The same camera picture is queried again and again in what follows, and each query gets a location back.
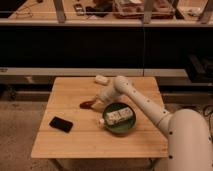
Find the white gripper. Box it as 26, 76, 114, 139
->
91, 85, 120, 110

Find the red pepper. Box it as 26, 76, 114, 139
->
80, 101, 94, 109

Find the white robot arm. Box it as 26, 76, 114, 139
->
97, 76, 213, 171

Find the green bowl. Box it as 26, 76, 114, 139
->
103, 102, 136, 134

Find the wooden table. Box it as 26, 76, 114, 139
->
31, 77, 167, 159

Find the black smartphone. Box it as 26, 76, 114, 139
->
49, 117, 73, 133

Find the clear plastic bin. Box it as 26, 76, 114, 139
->
113, 0, 175, 19

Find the dark device on shelf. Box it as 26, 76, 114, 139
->
73, 3, 85, 16

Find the black equipment at right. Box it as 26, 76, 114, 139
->
185, 54, 213, 83

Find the black floor cable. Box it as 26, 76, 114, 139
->
199, 104, 213, 134

